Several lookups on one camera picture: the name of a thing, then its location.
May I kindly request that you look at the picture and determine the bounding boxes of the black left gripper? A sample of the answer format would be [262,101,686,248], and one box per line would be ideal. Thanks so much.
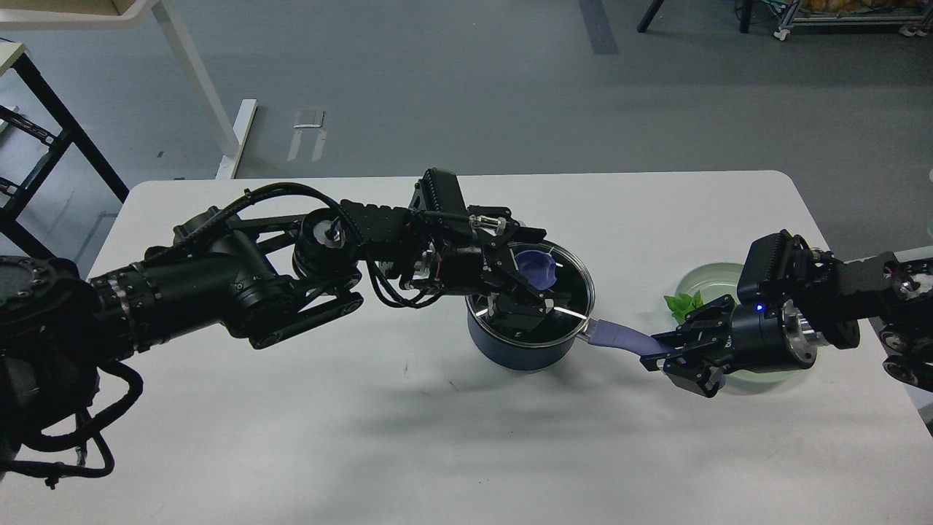
[437,218,574,340]

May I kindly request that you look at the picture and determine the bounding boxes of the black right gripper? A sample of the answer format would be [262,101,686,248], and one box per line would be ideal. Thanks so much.
[640,295,819,398]

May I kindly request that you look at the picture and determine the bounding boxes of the dark blue saucepan purple handle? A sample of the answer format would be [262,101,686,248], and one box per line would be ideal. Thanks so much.
[467,287,673,371]

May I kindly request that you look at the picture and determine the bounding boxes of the glass pot lid purple knob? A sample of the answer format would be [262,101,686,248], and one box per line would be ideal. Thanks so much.
[466,241,596,349]

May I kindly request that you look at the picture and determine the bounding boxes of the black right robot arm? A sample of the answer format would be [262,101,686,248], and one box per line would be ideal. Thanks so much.
[641,249,931,397]

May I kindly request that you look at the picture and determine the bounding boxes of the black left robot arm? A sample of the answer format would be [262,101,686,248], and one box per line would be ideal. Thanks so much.
[2,171,572,488]

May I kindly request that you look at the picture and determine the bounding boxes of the orange toy carrot green leaves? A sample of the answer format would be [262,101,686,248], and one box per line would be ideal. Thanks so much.
[663,290,706,325]

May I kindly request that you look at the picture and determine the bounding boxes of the clear glass plate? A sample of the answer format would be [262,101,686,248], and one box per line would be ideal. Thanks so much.
[676,262,802,395]

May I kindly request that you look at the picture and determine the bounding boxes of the metal wheeled cart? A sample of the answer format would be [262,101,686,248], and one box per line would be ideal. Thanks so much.
[773,1,931,41]

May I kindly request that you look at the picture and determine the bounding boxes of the black metal rack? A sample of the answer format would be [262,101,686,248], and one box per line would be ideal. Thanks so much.
[1,41,129,258]

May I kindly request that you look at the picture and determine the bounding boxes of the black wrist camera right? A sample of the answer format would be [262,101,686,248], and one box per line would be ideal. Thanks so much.
[737,230,813,303]

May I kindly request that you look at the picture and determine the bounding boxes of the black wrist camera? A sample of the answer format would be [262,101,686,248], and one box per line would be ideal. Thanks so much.
[409,168,472,243]
[737,230,813,303]

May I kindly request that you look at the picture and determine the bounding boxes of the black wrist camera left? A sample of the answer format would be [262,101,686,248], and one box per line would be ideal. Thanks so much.
[409,168,472,243]

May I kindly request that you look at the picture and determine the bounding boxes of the white desk frame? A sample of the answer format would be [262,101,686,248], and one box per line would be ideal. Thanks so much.
[2,1,259,180]

